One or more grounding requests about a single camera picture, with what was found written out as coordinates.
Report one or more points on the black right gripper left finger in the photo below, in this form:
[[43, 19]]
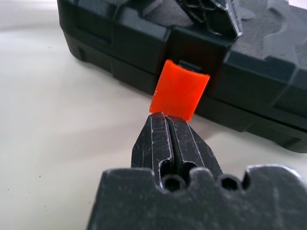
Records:
[[151, 141]]

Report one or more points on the orange case latch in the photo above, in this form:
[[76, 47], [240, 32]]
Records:
[[180, 91]]

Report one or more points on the black plastic tool case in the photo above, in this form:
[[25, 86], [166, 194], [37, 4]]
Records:
[[251, 72]]

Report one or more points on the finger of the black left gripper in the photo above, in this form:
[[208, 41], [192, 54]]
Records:
[[231, 16], [197, 10]]

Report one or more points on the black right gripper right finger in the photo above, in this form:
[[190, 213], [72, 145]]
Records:
[[192, 148]]

